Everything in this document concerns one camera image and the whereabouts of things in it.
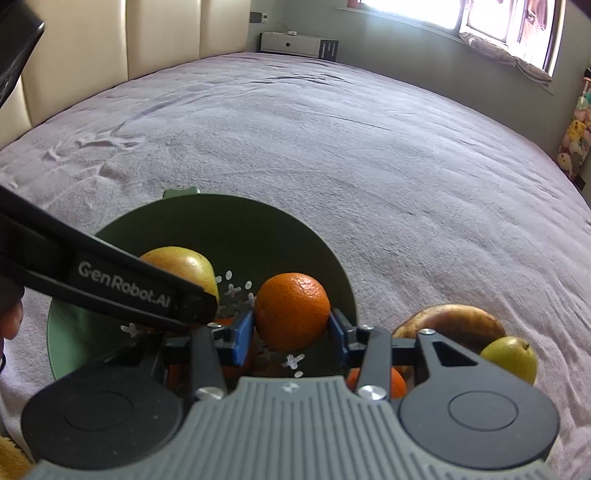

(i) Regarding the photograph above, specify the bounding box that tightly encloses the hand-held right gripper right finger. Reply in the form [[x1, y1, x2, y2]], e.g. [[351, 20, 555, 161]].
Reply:
[[328, 308, 486, 401]]

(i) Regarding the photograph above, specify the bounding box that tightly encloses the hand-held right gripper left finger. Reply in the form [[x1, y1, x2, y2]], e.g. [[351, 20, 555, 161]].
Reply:
[[92, 309, 256, 402]]

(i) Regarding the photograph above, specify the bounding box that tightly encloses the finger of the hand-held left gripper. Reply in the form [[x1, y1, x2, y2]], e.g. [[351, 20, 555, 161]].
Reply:
[[172, 281, 219, 335]]

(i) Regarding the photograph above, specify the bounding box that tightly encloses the round yellow-green pear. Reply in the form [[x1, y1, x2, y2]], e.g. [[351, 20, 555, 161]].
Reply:
[[139, 246, 221, 305]]

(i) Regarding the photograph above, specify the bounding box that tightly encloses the green colander bowl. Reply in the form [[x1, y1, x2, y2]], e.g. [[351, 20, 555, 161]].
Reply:
[[46, 186, 359, 385]]

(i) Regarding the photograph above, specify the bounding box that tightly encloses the person's left hand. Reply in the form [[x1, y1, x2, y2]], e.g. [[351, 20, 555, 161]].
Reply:
[[0, 299, 25, 342]]

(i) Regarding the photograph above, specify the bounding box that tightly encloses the brown spotted banana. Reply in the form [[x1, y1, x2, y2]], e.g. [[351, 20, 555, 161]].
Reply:
[[392, 304, 507, 370]]

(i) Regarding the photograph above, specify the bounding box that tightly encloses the purple bed sheet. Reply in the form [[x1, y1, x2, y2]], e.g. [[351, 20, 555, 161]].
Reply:
[[0, 50, 591, 480]]

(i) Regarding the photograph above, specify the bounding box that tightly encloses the tall yellow-green pear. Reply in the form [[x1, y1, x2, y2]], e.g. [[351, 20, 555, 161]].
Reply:
[[479, 336, 539, 387]]

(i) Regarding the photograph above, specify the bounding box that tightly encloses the yellow plush toy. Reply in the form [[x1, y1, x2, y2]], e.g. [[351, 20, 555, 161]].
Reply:
[[0, 434, 34, 480]]

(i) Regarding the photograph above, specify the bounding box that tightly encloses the beige padded headboard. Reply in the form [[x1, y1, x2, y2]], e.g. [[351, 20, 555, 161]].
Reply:
[[0, 0, 253, 151]]

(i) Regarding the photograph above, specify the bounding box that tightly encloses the dark object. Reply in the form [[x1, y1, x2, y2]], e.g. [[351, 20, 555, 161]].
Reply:
[[0, 0, 46, 104]]

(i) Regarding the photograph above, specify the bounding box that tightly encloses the white nightstand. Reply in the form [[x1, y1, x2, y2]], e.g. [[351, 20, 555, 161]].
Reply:
[[259, 31, 341, 62]]

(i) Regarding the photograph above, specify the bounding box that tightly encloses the hanging bag of plush toys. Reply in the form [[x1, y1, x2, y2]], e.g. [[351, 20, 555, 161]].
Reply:
[[556, 67, 591, 186]]

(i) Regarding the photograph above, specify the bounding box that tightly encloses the window seat cushion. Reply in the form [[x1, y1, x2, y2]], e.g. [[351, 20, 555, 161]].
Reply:
[[458, 31, 554, 85]]

